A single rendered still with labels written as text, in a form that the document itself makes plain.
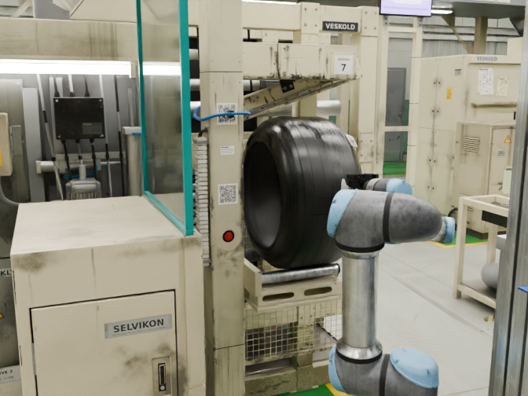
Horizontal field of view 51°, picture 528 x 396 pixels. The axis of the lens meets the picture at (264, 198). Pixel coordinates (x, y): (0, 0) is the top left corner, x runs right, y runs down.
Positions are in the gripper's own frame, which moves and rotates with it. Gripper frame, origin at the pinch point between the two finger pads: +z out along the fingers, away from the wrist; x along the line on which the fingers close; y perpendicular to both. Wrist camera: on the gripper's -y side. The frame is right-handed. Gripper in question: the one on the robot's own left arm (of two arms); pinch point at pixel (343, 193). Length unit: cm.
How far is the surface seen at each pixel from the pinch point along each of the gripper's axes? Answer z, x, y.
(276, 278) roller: 19.3, 18.6, -31.4
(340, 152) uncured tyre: 5.9, -2.8, 14.3
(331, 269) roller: 19.3, -4.4, -30.6
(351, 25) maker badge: 71, -48, 76
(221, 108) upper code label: 19, 37, 32
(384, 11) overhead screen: 303, -225, 150
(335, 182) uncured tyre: 2.2, 1.9, 3.9
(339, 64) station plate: 43, -24, 52
